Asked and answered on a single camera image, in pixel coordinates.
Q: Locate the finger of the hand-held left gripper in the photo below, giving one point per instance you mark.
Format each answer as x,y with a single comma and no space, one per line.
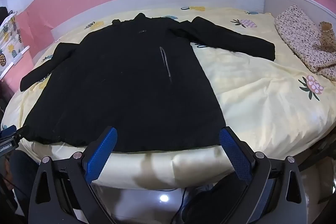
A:
23,132

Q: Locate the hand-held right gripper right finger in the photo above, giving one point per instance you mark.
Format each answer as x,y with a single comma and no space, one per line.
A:
234,155

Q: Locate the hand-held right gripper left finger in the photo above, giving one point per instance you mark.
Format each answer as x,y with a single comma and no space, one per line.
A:
102,154

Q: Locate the black coat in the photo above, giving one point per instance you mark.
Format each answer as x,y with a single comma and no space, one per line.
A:
118,82

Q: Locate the person's leg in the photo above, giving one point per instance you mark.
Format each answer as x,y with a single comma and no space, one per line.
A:
22,169

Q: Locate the yellow pineapple print bed sheet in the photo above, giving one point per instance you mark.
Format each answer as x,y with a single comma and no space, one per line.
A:
262,113

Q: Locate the hanging pineapple print cloth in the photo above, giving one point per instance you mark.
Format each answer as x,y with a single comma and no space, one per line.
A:
9,48

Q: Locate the floral pillow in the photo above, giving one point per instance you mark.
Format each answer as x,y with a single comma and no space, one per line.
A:
299,37

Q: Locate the tan spotted cloth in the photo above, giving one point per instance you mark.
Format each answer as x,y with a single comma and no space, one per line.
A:
326,33

